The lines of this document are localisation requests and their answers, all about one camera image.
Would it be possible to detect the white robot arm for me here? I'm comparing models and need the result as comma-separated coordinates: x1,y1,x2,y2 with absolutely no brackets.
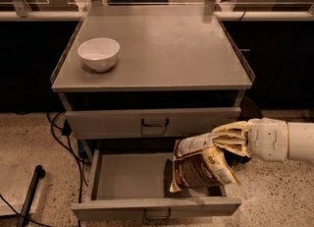
212,118,314,164

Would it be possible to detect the black rod on floor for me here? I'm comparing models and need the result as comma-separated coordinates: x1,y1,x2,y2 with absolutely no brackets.
17,165,45,227

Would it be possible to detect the white ceramic bowl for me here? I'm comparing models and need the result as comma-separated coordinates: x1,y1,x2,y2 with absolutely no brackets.
78,37,120,72

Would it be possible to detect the grey metal drawer cabinet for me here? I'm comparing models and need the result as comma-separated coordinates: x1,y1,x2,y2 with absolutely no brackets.
49,4,256,170

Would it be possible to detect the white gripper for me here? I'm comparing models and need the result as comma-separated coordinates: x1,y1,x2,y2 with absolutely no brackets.
212,118,288,162

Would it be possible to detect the black backpack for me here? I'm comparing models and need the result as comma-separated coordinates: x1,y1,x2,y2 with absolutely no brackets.
225,95,263,166

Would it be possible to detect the closed upper drawer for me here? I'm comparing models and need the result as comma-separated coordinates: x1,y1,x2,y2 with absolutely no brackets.
66,107,241,140

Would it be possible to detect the white paper sheet on floor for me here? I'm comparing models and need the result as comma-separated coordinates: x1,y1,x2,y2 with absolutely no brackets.
0,164,43,217

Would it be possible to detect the black floor cable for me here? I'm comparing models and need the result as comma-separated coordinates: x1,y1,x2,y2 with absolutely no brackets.
45,111,90,227

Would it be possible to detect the open middle drawer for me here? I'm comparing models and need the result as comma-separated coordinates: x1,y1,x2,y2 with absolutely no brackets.
72,149,241,221

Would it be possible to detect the brown chip bag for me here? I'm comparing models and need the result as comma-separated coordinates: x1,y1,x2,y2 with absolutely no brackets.
170,133,238,193

